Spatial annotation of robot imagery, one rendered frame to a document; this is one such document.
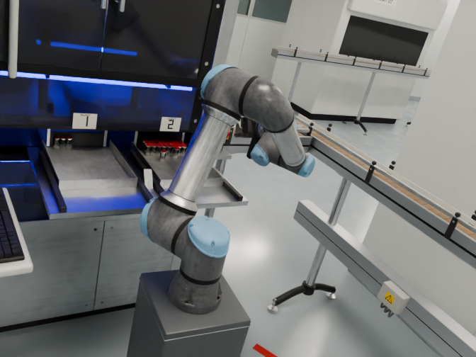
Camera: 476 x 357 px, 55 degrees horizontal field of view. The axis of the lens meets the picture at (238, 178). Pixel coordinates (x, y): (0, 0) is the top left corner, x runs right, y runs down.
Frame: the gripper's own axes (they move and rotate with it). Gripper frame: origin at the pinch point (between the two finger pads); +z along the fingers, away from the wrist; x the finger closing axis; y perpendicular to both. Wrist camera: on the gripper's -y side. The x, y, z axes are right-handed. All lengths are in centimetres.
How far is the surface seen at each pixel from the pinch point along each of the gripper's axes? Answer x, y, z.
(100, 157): 52, -9, 14
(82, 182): 65, -17, -8
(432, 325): -67, -79, -47
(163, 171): 31.3, -14.0, 3.2
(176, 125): 22.5, 4.5, 10.4
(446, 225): -64, -36, -54
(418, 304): -66, -72, -40
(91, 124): 57, 4, 11
